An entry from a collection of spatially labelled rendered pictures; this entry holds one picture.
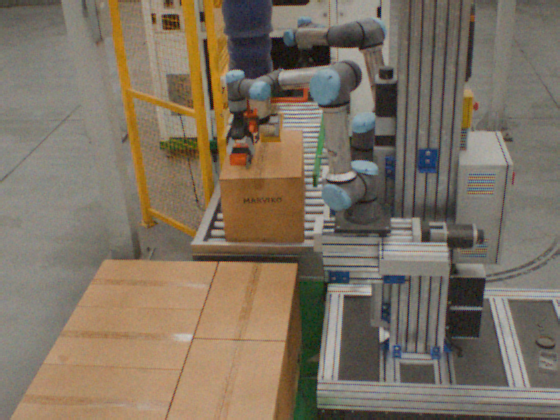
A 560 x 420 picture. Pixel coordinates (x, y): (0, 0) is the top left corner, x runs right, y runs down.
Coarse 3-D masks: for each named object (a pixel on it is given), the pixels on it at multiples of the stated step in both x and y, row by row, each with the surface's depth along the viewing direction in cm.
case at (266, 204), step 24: (264, 144) 370; (288, 144) 368; (240, 168) 345; (264, 168) 344; (288, 168) 342; (240, 192) 339; (264, 192) 338; (288, 192) 338; (240, 216) 346; (264, 216) 345; (288, 216) 345; (240, 240) 353; (264, 240) 352; (288, 240) 352
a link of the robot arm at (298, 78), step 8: (352, 64) 245; (280, 72) 274; (288, 72) 270; (296, 72) 267; (304, 72) 264; (312, 72) 261; (360, 72) 247; (272, 80) 273; (280, 80) 272; (288, 80) 269; (296, 80) 267; (304, 80) 264; (360, 80) 247; (280, 88) 275; (288, 88) 273; (296, 88) 272
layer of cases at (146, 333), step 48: (96, 288) 332; (144, 288) 330; (192, 288) 328; (240, 288) 326; (288, 288) 324; (96, 336) 300; (144, 336) 298; (192, 336) 297; (240, 336) 295; (288, 336) 302; (48, 384) 275; (96, 384) 273; (144, 384) 272; (192, 384) 271; (240, 384) 269; (288, 384) 304
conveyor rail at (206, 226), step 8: (216, 192) 402; (216, 200) 393; (208, 208) 385; (216, 208) 387; (208, 216) 377; (216, 216) 388; (200, 224) 370; (208, 224) 370; (200, 232) 363; (208, 232) 368; (200, 240) 356
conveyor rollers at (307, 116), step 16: (288, 112) 524; (304, 112) 522; (320, 112) 521; (288, 128) 493; (304, 128) 491; (304, 144) 468; (320, 176) 427; (320, 192) 406; (320, 208) 388; (208, 240) 365; (224, 240) 364
